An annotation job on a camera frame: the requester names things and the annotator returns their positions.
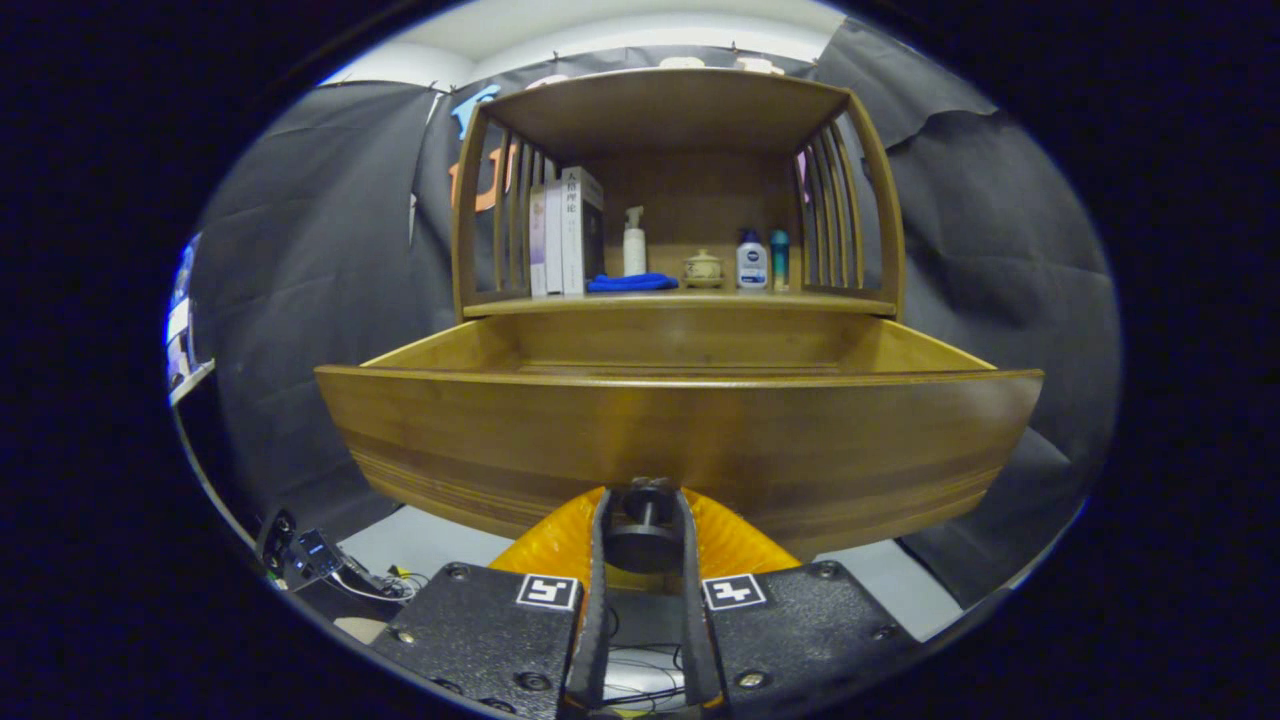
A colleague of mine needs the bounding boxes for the distant bright screen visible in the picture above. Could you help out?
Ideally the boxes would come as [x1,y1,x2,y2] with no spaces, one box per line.
[163,232,216,406]

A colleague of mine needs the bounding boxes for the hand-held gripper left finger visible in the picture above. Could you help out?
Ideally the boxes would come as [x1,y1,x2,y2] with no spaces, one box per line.
[370,487,613,720]

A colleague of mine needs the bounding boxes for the white pump bottle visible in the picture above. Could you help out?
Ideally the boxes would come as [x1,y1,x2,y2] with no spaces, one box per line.
[622,205,648,278]

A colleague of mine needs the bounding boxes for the white book with dark cover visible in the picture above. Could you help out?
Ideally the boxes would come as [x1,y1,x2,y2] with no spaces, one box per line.
[560,166,605,297]

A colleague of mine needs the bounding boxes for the wooden cabinet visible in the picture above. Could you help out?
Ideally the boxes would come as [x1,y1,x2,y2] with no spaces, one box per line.
[450,67,906,321]

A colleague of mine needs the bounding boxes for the black drawer knob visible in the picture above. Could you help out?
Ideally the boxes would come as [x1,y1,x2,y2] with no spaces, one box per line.
[603,478,686,576]

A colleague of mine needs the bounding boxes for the black floor cables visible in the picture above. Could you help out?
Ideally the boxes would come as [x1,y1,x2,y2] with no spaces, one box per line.
[605,605,691,713]

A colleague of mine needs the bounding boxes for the wooden drawer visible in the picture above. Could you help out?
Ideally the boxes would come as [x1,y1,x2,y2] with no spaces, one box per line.
[315,305,1046,563]

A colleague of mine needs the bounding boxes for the wooden countertop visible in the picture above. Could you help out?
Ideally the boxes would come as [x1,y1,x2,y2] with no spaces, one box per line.
[465,285,896,319]

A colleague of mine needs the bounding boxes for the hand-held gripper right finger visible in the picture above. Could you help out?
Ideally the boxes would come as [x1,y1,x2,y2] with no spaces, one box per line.
[676,487,921,716]

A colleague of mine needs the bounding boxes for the pale purple book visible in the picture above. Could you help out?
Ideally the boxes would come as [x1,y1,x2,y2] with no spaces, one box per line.
[529,183,549,298]

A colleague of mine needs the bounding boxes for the black electronic device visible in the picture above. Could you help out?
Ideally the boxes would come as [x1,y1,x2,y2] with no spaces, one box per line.
[255,508,401,601]

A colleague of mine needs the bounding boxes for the thin white book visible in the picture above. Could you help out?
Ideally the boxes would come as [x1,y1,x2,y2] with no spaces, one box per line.
[545,178,566,297]

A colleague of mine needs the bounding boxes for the white lotion bottle blue cap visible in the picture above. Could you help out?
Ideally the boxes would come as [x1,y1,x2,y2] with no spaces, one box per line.
[736,228,769,292]

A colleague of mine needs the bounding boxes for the blue folded cloth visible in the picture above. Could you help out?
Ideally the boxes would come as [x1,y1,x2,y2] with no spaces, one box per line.
[586,272,680,294]

